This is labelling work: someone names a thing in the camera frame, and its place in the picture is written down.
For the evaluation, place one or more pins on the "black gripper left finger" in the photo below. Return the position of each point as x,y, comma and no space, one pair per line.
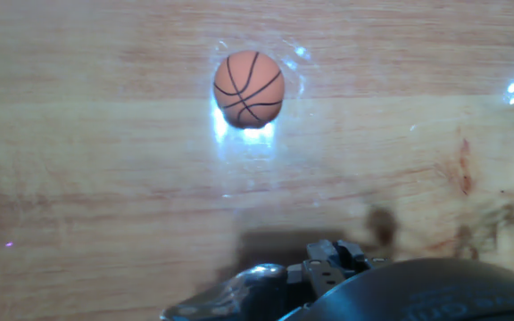
248,290

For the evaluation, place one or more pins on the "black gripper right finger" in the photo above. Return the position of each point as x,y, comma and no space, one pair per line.
324,272

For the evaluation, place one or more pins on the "small orange toy basketball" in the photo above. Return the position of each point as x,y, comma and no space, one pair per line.
248,89

